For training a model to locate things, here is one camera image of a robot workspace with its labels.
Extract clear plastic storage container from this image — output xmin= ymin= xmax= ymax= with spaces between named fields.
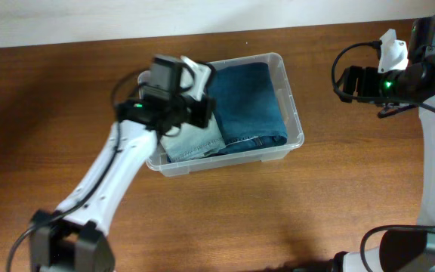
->
xmin=147 ymin=52 xmax=304 ymax=177

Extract dark blue jeans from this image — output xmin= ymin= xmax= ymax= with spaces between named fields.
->
xmin=208 ymin=62 xmax=288 ymax=155

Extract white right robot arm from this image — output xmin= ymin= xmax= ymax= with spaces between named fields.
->
xmin=329 ymin=15 xmax=435 ymax=271

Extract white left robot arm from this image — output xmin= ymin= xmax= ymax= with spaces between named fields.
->
xmin=22 ymin=55 xmax=215 ymax=272

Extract light blue jeans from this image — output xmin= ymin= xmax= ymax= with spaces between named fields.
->
xmin=160 ymin=115 xmax=226 ymax=162

